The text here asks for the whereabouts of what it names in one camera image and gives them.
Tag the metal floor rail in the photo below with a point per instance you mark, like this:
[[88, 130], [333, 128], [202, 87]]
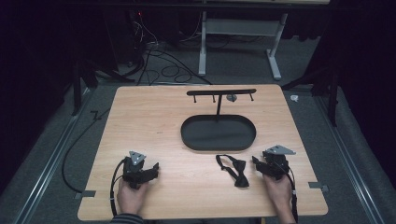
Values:
[[351, 168], [46, 174]]

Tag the person's right hand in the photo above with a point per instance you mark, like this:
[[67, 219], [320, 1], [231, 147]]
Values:
[[280, 194]]

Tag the person's left hand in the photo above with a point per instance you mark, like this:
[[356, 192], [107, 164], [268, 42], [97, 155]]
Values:
[[130, 199]]

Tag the white metal desk frame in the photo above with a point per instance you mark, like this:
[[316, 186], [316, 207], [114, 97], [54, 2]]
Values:
[[236, 27]]

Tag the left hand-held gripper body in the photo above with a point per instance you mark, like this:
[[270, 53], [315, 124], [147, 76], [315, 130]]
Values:
[[134, 171]]

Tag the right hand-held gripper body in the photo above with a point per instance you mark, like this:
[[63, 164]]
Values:
[[277, 163]]

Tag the black hook rack with tray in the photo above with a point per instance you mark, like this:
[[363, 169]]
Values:
[[218, 133]]

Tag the black bow tie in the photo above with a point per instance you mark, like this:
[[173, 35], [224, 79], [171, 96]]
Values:
[[238, 179]]

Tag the grey tape piece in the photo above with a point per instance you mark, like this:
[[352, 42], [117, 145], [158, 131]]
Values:
[[317, 186], [85, 194]]

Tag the black metal stand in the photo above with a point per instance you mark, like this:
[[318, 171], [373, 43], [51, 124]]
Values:
[[333, 93], [77, 90]]

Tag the small white floor scrap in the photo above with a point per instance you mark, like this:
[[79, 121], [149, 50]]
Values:
[[294, 98]]

